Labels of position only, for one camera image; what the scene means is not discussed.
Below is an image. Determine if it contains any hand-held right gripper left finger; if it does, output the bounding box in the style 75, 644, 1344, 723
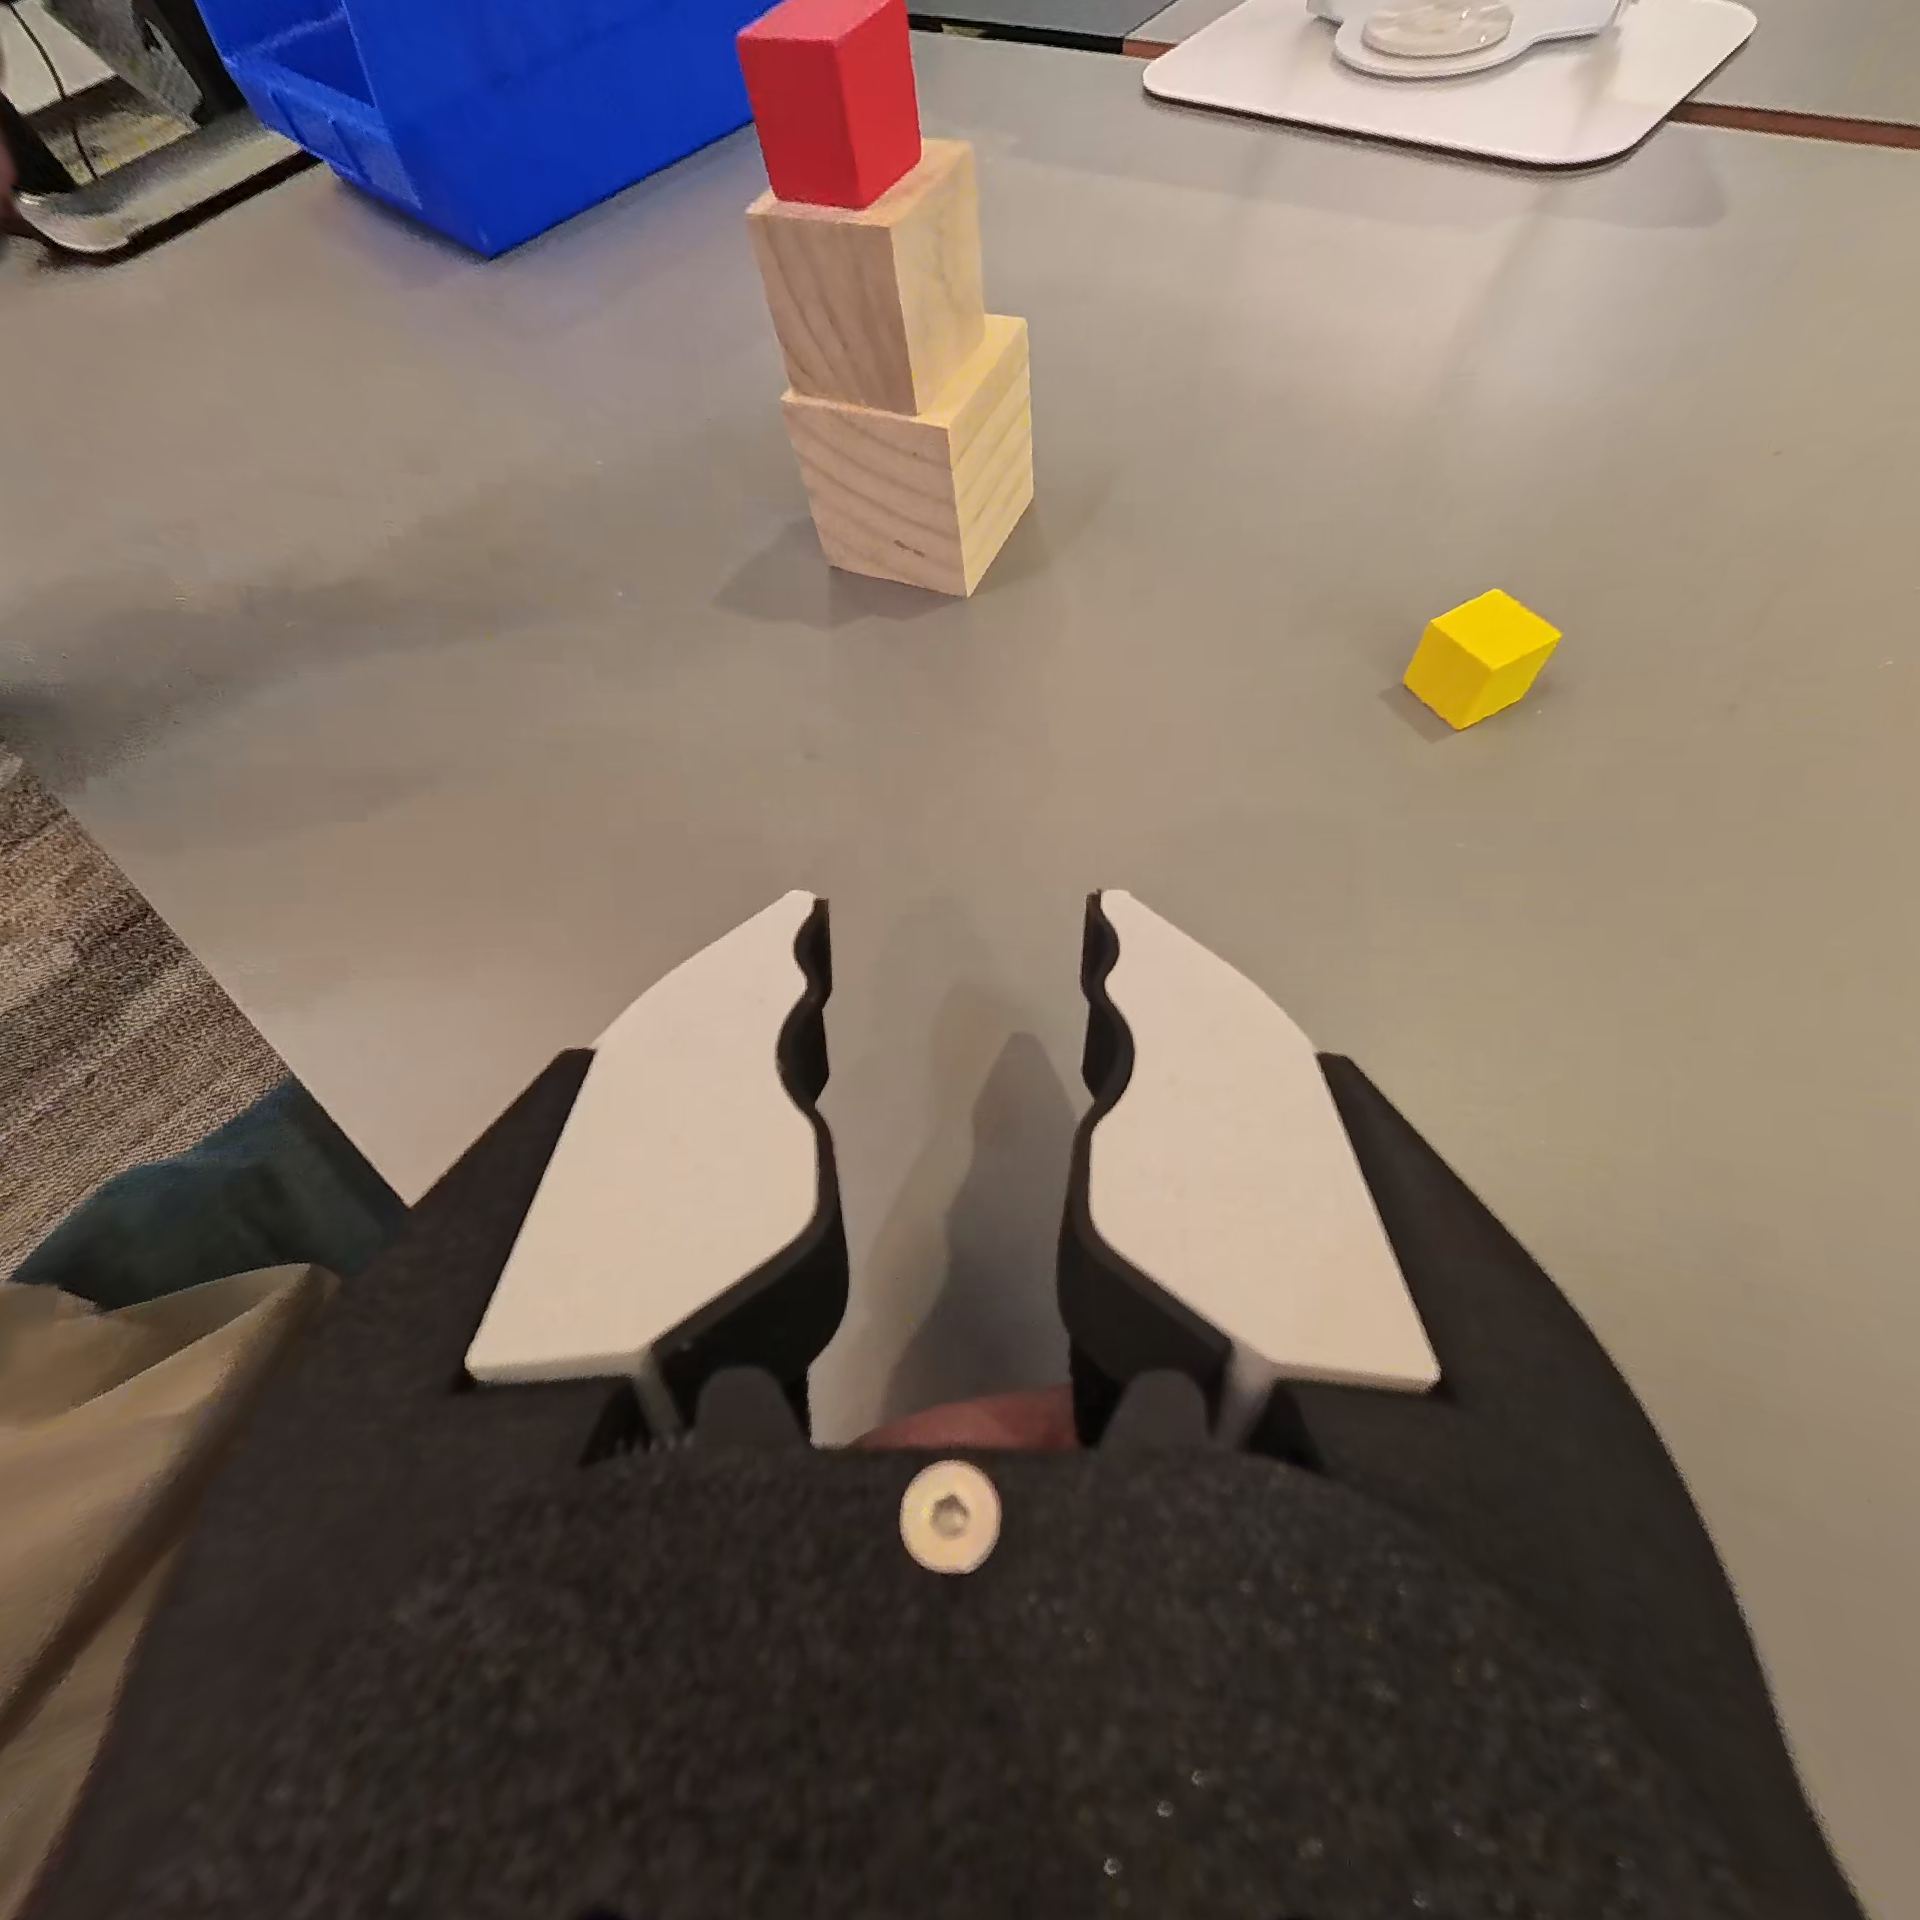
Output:
467, 892, 856, 1400

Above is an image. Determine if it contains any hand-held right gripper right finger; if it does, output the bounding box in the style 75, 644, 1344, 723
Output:
1057, 889, 1442, 1400

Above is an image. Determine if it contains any yellow wooden cube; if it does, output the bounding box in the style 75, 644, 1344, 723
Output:
1405, 589, 1568, 731

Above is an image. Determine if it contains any large wooden cube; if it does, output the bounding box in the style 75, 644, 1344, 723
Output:
781, 316, 1039, 599

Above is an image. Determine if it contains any medium wooden cube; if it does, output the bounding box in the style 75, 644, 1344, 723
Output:
745, 139, 986, 415

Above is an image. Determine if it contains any blue plastic bin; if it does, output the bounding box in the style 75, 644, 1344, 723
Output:
197, 0, 788, 256

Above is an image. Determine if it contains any red wooden cube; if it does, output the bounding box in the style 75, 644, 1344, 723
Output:
736, 0, 924, 212

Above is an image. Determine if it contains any person's trouser leg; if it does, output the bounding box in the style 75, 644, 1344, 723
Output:
0, 1080, 408, 1863

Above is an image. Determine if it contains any white folding stand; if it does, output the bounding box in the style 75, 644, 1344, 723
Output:
1140, 0, 1761, 167

